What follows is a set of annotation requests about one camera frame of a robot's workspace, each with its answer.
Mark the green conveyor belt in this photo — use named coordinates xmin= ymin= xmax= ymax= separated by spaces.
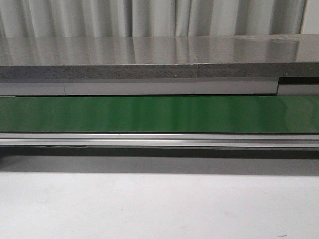
xmin=0 ymin=96 xmax=319 ymax=134

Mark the grey speckled stone counter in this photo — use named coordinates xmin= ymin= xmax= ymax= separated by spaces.
xmin=0 ymin=33 xmax=319 ymax=97

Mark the white pleated curtain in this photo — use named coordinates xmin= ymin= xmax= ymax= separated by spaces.
xmin=0 ymin=0 xmax=319 ymax=38

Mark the aluminium conveyor side rail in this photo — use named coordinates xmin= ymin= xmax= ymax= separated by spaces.
xmin=0 ymin=133 xmax=319 ymax=149

